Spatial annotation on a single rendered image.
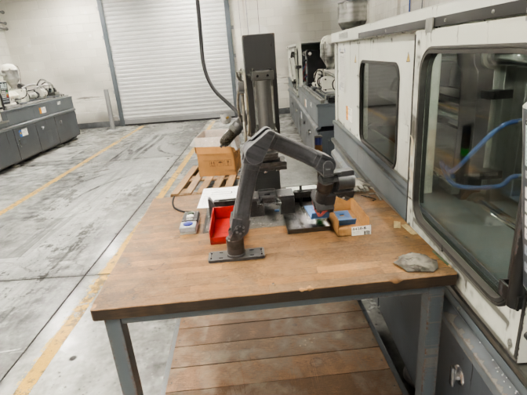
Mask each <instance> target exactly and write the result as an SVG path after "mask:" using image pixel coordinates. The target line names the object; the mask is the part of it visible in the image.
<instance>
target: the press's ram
mask: <svg viewBox="0 0 527 395"><path fill-rule="evenodd" d="M282 169H287V161H286V159H285V156H279V154H278V152H277V151H274V150H271V149H268V151H267V154H266V156H265V158H264V160H263V164H262V166H260V170H259V172H264V173H267V172H269V171H273V170H277V171H280V170H282Z"/></svg>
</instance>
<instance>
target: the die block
mask: <svg viewBox="0 0 527 395"><path fill-rule="evenodd" d="M279 199H280V200H281V203H282V204H281V206H278V207H279V210H280V213H281V214H289V213H295V199H294V197H288V198H279ZM257 202H258V201H252V205H251V212H250V217H257V216H265V213H264V203H272V202H275V200H274V199H271V200H263V206H260V208H258V207H257Z"/></svg>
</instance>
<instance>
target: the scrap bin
mask: <svg viewBox="0 0 527 395"><path fill-rule="evenodd" d="M233 208H234V206H233V205H231V206H223V207H214V208H213V210H212V215H211V220H210V226H209V238H210V244H211V245H220V244H226V237H227V236H228V235H229V234H228V229H229V227H230V217H231V212H233Z"/></svg>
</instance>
